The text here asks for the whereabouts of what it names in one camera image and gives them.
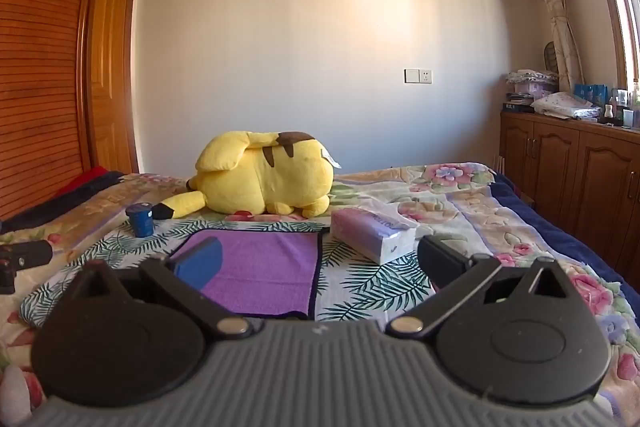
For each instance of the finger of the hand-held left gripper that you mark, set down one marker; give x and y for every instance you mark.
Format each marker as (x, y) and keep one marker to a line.
(30, 253)

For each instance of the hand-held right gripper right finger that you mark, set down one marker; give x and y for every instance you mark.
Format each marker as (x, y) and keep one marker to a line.
(440, 262)

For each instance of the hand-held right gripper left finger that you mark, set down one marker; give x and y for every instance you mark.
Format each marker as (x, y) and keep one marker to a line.
(199, 263)

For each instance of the purple towel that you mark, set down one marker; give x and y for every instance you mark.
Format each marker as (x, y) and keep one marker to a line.
(270, 272)

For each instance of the blue cup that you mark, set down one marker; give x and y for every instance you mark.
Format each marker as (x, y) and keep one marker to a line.
(139, 221)

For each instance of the pink white tissue pack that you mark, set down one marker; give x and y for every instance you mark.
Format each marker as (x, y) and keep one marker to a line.
(372, 232)

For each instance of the red cloth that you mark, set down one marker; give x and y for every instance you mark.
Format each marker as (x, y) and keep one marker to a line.
(82, 182)

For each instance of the yellow plush toy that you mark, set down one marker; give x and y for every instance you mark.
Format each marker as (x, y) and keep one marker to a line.
(270, 172)

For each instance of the dark blue blanket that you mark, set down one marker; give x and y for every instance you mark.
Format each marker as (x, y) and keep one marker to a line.
(560, 237)

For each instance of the wooden cabinet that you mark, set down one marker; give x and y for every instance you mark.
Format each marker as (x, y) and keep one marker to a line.
(570, 172)

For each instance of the black flat box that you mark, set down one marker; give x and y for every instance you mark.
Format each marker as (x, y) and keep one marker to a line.
(517, 107)

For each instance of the wooden slatted wardrobe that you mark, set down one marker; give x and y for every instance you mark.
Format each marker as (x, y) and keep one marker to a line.
(40, 57)

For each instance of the stack of folded cloths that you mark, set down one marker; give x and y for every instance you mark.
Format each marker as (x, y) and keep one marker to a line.
(532, 84)

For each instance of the white floral folded cloth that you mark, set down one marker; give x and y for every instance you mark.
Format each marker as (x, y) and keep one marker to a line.
(565, 104)

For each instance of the wooden door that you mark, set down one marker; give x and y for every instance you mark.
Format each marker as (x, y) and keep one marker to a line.
(112, 67)

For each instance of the small white bottle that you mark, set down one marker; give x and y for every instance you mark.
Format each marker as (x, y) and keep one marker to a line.
(608, 113)

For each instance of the blue printed box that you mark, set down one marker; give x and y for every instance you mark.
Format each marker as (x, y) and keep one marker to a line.
(591, 94)

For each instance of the white wall socket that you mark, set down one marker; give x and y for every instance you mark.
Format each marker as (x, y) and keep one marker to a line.
(418, 76)

